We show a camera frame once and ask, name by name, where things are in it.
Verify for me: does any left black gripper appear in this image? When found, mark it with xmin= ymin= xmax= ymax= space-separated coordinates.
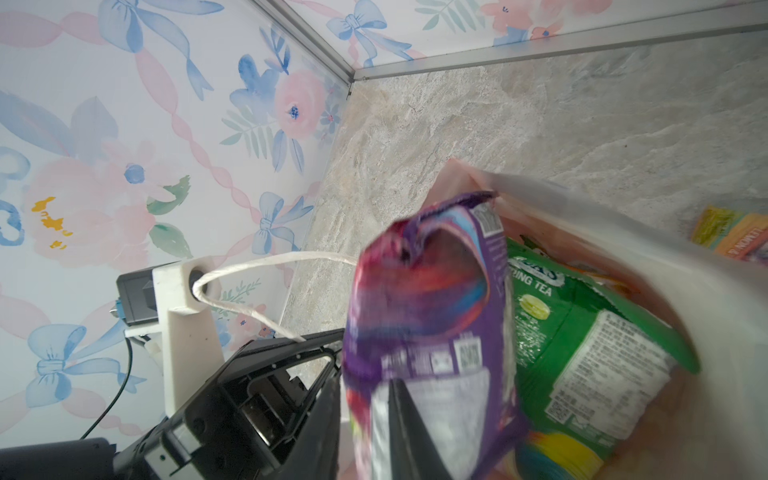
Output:
xmin=114 ymin=329 xmax=344 ymax=479

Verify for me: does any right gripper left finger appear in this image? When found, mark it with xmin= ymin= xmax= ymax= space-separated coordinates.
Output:
xmin=263 ymin=365 xmax=341 ymax=479

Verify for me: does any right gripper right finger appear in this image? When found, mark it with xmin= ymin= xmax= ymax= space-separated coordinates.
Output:
xmin=388 ymin=379 xmax=471 ymax=479

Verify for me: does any purple Fox's candy bag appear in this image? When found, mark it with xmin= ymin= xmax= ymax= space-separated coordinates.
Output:
xmin=342 ymin=191 xmax=528 ymax=479

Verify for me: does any green snack bag small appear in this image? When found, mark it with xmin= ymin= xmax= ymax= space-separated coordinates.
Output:
xmin=507 ymin=240 xmax=700 ymax=479

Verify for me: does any red pink paper bag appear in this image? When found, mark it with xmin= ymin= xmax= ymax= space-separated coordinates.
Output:
xmin=405 ymin=160 xmax=767 ymax=479

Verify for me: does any pink yellow Fox's candy bag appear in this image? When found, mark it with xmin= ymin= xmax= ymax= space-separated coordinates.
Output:
xmin=691 ymin=206 xmax=767 ymax=266

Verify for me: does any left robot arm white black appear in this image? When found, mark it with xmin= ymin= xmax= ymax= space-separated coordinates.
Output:
xmin=1 ymin=329 xmax=344 ymax=479

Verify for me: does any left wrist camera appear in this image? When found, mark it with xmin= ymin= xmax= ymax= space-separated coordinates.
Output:
xmin=116 ymin=256 xmax=224 ymax=417

